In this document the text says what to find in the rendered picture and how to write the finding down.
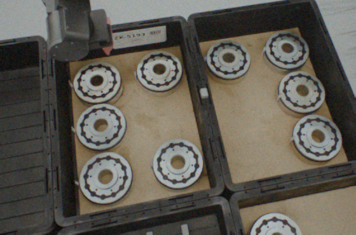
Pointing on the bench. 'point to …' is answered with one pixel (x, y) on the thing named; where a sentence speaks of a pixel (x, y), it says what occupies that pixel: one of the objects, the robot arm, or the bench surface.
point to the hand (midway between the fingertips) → (91, 53)
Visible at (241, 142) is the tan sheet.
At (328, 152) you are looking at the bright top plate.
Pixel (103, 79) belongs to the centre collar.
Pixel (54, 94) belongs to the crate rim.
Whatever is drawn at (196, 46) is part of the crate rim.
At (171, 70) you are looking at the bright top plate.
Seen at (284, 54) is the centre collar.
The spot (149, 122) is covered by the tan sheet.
